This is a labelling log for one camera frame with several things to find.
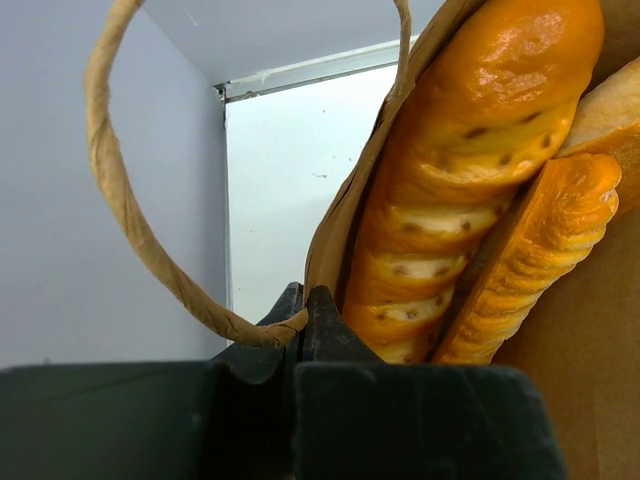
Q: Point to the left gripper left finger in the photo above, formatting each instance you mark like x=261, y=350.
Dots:
x=222, y=418

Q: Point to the brown paper bag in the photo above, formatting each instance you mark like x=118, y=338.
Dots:
x=579, y=344

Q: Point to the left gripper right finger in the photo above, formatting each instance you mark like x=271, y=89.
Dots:
x=360, y=418

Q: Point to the ridged orange fake bread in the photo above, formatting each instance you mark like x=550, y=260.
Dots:
x=562, y=217

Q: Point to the pale crusty fake bread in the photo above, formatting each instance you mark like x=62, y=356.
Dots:
x=607, y=122

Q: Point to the long seeded fake baguette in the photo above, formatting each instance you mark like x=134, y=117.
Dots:
x=493, y=106

